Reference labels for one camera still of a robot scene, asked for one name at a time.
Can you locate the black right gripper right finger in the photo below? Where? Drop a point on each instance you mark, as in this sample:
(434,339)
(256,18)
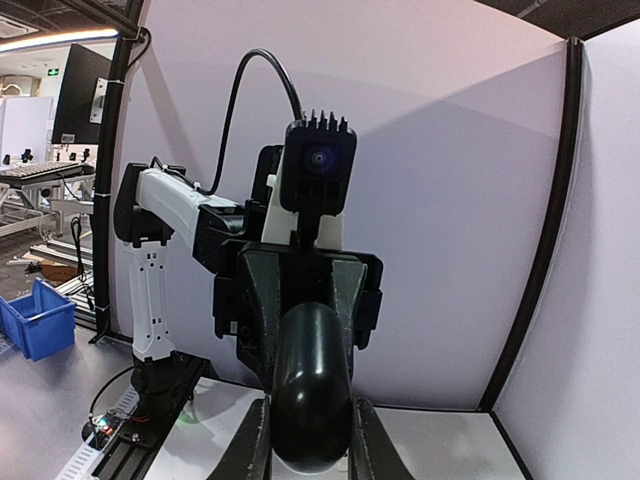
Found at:
(372,454)

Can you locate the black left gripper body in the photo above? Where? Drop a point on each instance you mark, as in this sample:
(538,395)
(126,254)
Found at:
(257,283)

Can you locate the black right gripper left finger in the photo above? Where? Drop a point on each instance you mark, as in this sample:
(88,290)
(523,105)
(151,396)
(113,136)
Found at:
(249,454)

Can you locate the black earbud charging case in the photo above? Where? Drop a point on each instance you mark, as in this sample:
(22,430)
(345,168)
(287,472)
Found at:
(311,400)

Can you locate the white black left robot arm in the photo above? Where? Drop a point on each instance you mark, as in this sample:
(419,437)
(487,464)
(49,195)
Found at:
(156,204)

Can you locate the small green circuit board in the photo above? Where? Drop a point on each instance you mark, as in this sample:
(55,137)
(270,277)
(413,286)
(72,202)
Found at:
(103,425)

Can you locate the blue plastic bin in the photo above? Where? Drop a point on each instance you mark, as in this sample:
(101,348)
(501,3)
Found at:
(41,323)

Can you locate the black monitor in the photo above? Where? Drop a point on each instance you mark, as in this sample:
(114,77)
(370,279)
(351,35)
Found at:
(81,98)

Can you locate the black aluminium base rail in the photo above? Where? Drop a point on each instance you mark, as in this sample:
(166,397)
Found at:
(145,420)

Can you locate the white slotted cable duct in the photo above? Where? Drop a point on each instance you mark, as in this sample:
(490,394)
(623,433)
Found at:
(85,461)

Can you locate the black left frame post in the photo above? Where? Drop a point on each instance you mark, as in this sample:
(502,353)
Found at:
(103,185)

